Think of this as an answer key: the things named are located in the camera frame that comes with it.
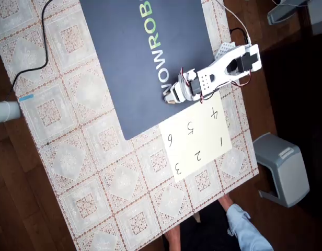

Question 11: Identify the person's right hand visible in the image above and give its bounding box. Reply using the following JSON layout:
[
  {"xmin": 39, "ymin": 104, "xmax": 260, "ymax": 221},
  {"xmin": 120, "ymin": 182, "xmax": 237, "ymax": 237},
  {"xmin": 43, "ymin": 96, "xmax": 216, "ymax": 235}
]
[{"xmin": 217, "ymin": 195, "xmax": 234, "ymax": 213}]

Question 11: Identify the white plastic tube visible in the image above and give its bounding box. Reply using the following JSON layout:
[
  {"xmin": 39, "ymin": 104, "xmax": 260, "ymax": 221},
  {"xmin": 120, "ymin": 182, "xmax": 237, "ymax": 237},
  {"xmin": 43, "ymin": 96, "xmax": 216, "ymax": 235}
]
[{"xmin": 0, "ymin": 100, "xmax": 22, "ymax": 124}]

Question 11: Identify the long thin black cable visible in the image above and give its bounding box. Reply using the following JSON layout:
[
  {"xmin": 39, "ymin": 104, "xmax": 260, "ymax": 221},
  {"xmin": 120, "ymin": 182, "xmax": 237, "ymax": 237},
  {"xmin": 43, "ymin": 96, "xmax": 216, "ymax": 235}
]
[{"xmin": 5, "ymin": 0, "xmax": 54, "ymax": 101}]

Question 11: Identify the right forearm blue sleeve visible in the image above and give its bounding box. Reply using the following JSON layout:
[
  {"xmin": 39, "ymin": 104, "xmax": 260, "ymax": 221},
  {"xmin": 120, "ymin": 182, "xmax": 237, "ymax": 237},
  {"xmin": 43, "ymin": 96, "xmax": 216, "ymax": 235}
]
[{"xmin": 225, "ymin": 202, "xmax": 274, "ymax": 251}]

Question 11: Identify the light grey box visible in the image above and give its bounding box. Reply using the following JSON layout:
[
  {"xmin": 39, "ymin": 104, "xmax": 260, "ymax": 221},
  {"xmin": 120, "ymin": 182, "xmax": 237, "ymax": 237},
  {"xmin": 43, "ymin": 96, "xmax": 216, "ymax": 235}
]
[{"xmin": 307, "ymin": 0, "xmax": 322, "ymax": 37}]

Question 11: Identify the thin black robot power cable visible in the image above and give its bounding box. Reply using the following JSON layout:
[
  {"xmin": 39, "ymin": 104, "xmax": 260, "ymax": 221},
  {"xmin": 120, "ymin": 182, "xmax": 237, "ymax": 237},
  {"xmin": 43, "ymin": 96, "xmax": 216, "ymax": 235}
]
[{"xmin": 229, "ymin": 27, "xmax": 250, "ymax": 43}]

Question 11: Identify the white cable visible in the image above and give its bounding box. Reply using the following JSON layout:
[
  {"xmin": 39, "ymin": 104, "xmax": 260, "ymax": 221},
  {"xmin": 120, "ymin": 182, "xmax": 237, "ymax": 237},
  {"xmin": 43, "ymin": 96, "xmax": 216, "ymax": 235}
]
[{"xmin": 217, "ymin": 0, "xmax": 252, "ymax": 44}]

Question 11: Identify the grey plastic stool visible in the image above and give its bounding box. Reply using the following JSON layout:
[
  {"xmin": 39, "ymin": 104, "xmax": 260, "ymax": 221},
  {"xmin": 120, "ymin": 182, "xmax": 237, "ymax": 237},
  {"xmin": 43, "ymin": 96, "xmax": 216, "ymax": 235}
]
[{"xmin": 252, "ymin": 132, "xmax": 311, "ymax": 209}]

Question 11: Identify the white lace tablecloth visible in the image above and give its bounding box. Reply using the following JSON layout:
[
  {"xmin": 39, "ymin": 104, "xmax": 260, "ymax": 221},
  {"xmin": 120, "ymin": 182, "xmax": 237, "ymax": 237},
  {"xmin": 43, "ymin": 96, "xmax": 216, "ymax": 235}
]
[{"xmin": 0, "ymin": 0, "xmax": 260, "ymax": 251}]

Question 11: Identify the person's left hand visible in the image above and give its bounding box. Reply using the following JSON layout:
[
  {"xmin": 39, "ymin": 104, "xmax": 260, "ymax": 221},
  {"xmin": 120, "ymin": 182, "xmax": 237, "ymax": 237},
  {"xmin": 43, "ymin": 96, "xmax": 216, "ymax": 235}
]
[{"xmin": 163, "ymin": 225, "xmax": 181, "ymax": 251}]

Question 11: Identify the grey plastic stand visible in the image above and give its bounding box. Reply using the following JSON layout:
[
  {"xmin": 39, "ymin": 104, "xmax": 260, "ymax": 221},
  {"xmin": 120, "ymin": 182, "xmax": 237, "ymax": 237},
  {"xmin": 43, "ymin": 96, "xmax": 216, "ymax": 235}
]
[{"xmin": 267, "ymin": 0, "xmax": 311, "ymax": 26}]

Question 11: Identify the person in light blue shirt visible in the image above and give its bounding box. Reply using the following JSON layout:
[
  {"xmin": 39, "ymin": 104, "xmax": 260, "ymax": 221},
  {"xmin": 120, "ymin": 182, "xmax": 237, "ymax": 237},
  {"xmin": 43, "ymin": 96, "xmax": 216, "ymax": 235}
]
[{"xmin": 162, "ymin": 201, "xmax": 231, "ymax": 251}]

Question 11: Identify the cream paper sheet with numbers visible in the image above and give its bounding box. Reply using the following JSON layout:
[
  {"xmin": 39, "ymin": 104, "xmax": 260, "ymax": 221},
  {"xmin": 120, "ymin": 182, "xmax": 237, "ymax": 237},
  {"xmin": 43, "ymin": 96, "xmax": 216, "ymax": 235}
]
[{"xmin": 158, "ymin": 92, "xmax": 233, "ymax": 183}]

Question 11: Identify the dark blue WOWROBO mat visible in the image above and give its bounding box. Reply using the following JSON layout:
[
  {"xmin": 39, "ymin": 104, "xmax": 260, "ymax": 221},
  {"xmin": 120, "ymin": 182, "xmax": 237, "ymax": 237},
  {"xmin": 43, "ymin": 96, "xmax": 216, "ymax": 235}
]
[{"xmin": 79, "ymin": 0, "xmax": 221, "ymax": 141}]

